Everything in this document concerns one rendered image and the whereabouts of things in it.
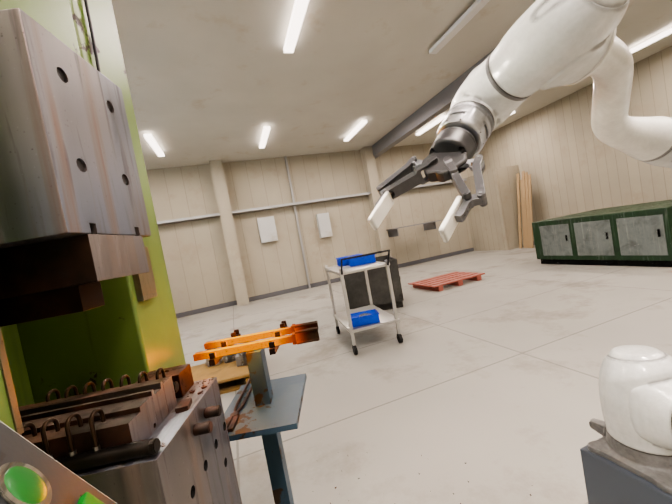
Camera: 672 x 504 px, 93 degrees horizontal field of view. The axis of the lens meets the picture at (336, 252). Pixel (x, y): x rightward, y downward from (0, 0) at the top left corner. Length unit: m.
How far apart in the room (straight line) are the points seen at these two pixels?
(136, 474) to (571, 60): 1.02
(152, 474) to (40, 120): 0.68
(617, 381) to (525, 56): 0.76
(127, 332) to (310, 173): 8.56
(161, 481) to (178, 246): 8.32
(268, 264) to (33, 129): 8.32
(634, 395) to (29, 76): 1.38
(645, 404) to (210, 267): 8.55
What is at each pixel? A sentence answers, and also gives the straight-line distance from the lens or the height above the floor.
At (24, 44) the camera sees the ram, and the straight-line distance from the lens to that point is 0.86.
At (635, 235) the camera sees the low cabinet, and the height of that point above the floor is 0.49.
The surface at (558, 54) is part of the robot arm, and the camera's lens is 0.63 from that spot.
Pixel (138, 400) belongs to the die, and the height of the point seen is 0.99.
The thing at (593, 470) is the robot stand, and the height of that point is 0.56.
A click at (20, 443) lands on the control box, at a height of 1.11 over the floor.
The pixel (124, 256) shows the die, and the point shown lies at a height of 1.32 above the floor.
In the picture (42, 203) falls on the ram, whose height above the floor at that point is 1.42.
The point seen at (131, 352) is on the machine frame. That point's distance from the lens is 1.20.
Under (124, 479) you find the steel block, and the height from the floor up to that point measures 0.89.
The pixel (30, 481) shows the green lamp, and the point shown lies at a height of 1.09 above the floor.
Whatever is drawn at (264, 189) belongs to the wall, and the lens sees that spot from 9.13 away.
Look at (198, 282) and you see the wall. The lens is 8.97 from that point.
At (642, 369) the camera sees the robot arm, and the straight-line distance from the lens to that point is 1.04.
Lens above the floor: 1.27
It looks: 2 degrees down
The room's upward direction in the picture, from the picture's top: 10 degrees counter-clockwise
